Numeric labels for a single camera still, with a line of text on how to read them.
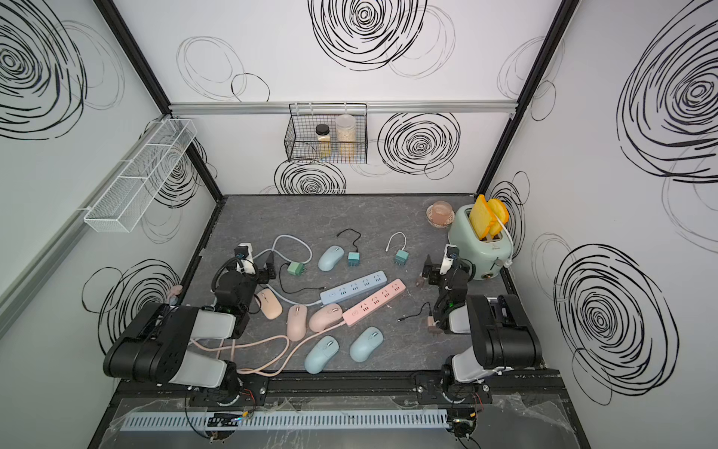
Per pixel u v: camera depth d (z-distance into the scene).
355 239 1.05
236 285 0.68
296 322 0.84
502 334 0.44
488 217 0.84
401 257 0.99
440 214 1.09
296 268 0.96
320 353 0.78
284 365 0.77
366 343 0.80
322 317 0.85
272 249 1.02
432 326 0.71
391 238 1.02
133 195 0.75
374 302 0.87
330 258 0.98
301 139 0.97
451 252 0.78
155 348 0.44
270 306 0.88
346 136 0.86
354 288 0.91
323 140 0.85
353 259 0.99
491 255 0.84
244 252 0.76
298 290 0.93
